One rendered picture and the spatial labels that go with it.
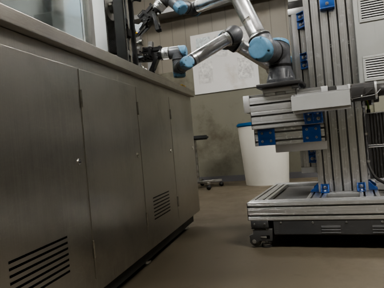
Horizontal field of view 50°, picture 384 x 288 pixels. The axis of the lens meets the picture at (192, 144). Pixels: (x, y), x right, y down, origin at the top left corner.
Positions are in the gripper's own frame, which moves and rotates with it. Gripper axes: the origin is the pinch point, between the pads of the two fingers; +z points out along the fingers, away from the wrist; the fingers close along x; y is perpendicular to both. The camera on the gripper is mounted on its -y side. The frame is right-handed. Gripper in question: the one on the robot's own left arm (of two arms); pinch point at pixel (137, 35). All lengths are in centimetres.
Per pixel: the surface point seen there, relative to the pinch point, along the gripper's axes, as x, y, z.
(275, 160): -242, -115, 10
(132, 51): 33.4, -18.7, 5.1
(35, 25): 145, -43, 4
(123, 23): 44.5, -9.9, -3.2
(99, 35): 36.7, -0.4, 10.8
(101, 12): 36.7, 7.3, 1.5
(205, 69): -320, 38, -6
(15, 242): 156, -82, 40
